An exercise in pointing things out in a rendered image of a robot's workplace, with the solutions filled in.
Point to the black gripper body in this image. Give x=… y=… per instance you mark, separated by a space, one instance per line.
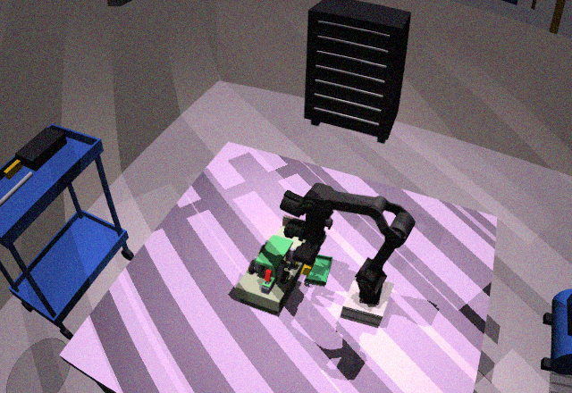
x=313 y=237

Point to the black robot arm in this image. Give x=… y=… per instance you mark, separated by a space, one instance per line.
x=319 y=203

